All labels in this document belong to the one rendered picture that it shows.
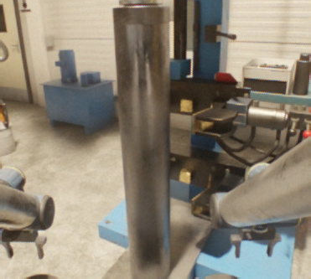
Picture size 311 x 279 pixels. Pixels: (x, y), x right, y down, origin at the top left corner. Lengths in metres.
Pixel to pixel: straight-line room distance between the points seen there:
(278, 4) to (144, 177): 2.56
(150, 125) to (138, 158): 0.15
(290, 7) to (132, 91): 2.50
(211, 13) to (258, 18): 1.60
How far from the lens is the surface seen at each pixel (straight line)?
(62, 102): 3.96
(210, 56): 1.80
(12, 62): 5.84
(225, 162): 1.74
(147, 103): 1.06
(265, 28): 3.33
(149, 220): 1.32
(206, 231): 1.93
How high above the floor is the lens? 1.42
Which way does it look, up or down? 20 degrees down
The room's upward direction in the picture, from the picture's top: 1 degrees counter-clockwise
